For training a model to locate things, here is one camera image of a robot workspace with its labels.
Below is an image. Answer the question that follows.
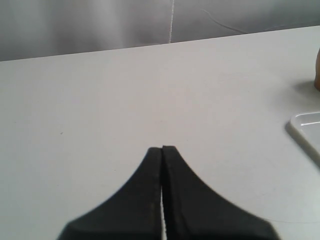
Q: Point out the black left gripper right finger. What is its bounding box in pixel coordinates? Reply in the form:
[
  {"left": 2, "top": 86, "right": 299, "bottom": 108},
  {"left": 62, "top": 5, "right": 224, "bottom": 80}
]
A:
[{"left": 161, "top": 146, "right": 280, "bottom": 240}]

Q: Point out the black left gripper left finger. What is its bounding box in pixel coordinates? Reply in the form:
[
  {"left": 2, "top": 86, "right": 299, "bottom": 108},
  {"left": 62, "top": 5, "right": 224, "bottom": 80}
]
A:
[{"left": 58, "top": 147, "right": 162, "bottom": 240}]

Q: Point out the brown wooden vase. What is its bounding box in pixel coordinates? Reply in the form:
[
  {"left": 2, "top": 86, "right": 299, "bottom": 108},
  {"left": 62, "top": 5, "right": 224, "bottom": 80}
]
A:
[{"left": 314, "top": 49, "right": 320, "bottom": 91}]

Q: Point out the white rectangular plastic tray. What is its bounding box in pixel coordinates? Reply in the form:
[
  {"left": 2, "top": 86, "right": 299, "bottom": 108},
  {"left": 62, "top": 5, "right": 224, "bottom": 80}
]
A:
[{"left": 285, "top": 111, "right": 320, "bottom": 170}]

